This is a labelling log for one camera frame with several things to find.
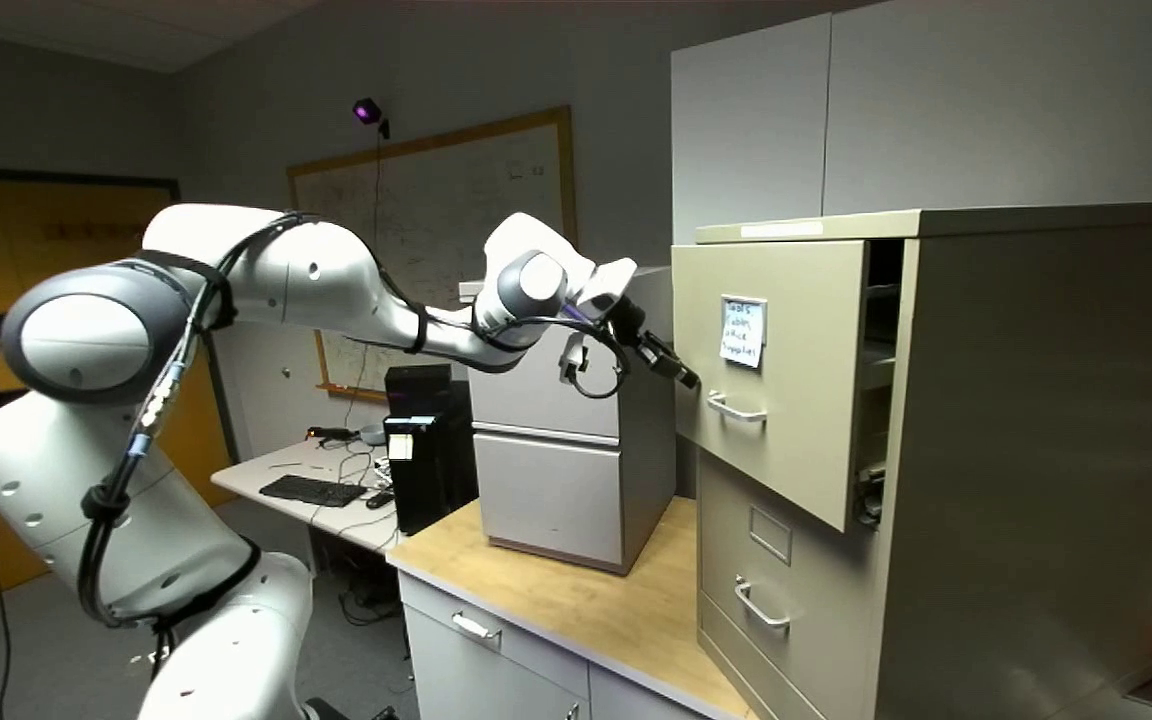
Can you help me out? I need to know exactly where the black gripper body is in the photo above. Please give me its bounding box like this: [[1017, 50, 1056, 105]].
[[604, 302, 667, 365]]

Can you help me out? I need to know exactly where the beige file drawer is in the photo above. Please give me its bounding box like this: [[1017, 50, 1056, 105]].
[[671, 241, 868, 533], [695, 451, 875, 720]]

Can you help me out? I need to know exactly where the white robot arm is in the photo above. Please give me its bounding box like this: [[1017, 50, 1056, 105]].
[[0, 203, 695, 720]]

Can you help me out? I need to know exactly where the small grey filing cabinet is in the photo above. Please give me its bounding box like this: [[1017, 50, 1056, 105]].
[[466, 329, 675, 573]]

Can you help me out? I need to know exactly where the black computer tower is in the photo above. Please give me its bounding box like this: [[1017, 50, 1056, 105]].
[[384, 365, 475, 536]]

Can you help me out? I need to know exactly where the wood framed whiteboard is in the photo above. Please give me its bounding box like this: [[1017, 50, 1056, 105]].
[[283, 105, 584, 409]]

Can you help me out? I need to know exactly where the beige filing cabinet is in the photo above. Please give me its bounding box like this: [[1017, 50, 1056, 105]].
[[693, 203, 1152, 720]]

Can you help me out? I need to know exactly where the white desk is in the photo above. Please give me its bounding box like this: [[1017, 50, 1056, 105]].
[[215, 442, 400, 554]]

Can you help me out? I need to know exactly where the black keyboard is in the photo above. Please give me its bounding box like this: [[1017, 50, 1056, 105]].
[[261, 475, 362, 508]]

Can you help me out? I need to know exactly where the grey under-counter cabinet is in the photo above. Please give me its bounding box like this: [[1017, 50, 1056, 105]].
[[400, 578, 703, 720]]

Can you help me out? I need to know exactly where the purple lit camera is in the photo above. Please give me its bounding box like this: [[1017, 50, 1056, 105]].
[[352, 96, 393, 140]]

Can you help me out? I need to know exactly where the white wall cabinet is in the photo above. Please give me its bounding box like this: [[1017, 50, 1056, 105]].
[[671, 0, 1152, 241]]

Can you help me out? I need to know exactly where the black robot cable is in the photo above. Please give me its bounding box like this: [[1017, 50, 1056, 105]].
[[71, 211, 308, 631]]

